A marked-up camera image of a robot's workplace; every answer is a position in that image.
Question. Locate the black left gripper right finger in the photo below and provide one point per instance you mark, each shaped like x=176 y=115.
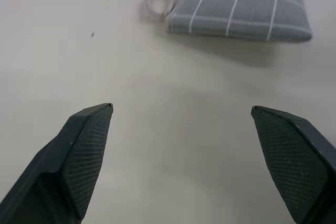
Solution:
x=299 y=171

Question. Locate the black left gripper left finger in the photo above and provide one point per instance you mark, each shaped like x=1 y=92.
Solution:
x=52 y=176

